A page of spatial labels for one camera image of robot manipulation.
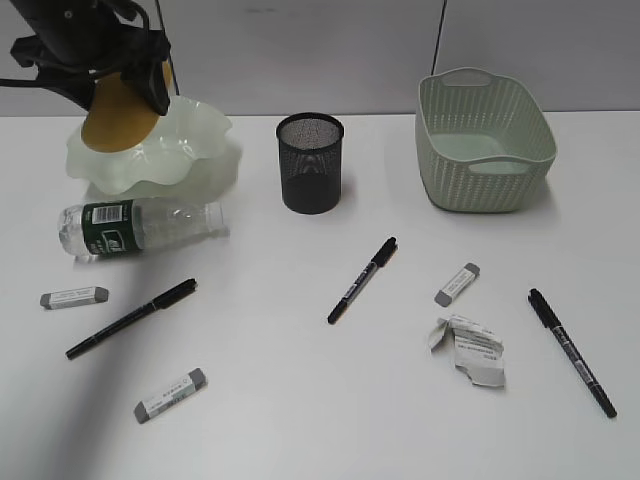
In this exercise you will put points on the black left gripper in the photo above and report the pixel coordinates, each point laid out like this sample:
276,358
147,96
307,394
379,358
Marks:
91,39

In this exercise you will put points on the yellow mango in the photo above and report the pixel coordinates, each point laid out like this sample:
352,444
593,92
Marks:
119,118

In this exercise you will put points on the clear plastic water bottle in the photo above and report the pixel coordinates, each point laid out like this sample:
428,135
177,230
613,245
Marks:
109,229

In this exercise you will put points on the white waste paper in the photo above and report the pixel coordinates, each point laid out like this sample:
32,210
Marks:
478,352

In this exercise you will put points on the black marker pen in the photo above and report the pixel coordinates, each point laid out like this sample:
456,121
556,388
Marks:
379,260
551,322
161,302

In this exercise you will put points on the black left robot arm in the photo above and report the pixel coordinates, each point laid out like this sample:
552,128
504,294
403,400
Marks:
77,43

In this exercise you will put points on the pale green wavy glass plate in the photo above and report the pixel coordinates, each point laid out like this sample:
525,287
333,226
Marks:
190,131

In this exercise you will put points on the black mesh pen holder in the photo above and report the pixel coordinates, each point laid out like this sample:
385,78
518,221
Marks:
310,162

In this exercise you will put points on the grey white eraser far left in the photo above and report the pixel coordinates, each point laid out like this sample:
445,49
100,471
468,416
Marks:
74,298

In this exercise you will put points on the grey white eraser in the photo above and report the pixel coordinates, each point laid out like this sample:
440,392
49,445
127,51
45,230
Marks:
453,288
170,395
74,298

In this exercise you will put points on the grey white eraser front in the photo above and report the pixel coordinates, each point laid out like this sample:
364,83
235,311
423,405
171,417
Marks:
170,395

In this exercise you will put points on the pale green woven plastic basket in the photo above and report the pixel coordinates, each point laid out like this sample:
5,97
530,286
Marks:
483,143

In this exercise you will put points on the grey white eraser right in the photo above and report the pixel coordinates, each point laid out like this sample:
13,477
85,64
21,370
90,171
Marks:
453,288

